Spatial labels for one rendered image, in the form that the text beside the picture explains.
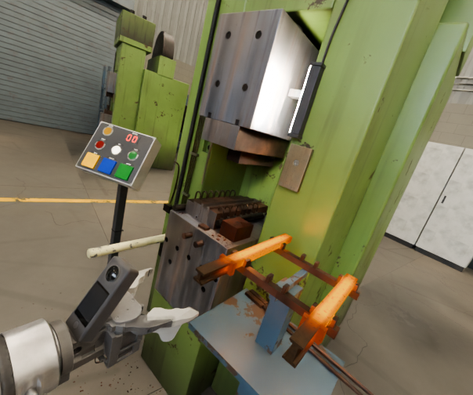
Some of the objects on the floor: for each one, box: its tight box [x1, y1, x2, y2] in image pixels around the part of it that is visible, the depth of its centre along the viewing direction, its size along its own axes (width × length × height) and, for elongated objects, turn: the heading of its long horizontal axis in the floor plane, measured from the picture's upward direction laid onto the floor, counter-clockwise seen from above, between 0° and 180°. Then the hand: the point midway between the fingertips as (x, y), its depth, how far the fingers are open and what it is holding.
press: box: [99, 9, 190, 171], centre depth 561 cm, size 220×123×290 cm, turn 86°
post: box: [107, 184, 128, 264], centre depth 146 cm, size 4×4×108 cm
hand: (175, 285), depth 48 cm, fingers open, 14 cm apart
